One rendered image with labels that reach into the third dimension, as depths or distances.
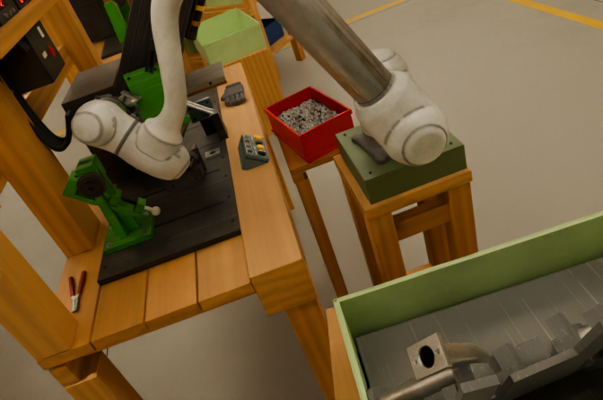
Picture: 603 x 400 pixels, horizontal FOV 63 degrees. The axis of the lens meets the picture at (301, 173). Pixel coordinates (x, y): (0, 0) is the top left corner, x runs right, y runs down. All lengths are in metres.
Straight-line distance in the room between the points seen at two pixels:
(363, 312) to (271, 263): 0.30
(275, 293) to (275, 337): 1.01
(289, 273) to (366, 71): 0.52
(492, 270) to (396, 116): 0.38
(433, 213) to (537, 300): 0.48
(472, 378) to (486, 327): 0.41
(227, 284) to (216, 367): 1.07
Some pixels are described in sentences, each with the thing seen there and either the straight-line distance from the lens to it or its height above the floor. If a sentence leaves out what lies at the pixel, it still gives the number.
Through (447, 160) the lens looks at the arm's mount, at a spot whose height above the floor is 0.90.
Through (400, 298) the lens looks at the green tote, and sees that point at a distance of 1.06.
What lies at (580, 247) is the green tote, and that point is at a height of 0.89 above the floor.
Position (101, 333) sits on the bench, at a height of 0.88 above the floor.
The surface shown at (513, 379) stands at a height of 1.04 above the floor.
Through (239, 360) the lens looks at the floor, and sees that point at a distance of 2.29.
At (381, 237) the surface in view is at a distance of 1.46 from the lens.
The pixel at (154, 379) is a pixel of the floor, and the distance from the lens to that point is 2.44.
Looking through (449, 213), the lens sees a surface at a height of 0.71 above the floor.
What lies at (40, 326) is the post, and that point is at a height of 0.98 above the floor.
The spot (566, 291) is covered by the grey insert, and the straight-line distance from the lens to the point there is 1.15.
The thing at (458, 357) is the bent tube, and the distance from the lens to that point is 0.68.
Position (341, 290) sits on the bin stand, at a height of 0.15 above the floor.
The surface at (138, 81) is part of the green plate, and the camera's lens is 1.67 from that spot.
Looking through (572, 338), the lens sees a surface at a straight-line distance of 0.86.
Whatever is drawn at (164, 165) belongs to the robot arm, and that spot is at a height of 1.16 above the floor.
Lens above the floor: 1.72
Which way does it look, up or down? 33 degrees down
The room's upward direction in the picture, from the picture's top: 19 degrees counter-clockwise
